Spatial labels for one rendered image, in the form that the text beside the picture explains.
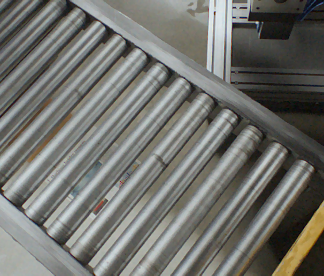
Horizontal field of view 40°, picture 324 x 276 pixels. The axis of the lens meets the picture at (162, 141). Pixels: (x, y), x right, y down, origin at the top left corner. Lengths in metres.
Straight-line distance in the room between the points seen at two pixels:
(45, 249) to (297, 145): 0.56
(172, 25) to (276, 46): 0.52
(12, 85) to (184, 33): 1.10
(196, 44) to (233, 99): 1.03
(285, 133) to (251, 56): 0.80
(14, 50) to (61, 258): 0.51
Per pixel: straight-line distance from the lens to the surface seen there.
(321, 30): 1.87
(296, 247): 0.92
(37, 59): 1.12
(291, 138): 1.00
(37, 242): 0.97
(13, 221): 1.00
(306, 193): 1.15
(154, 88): 1.04
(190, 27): 2.07
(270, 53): 1.78
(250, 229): 0.94
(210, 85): 1.02
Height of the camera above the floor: 1.71
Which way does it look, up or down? 70 degrees down
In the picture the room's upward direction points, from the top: 10 degrees counter-clockwise
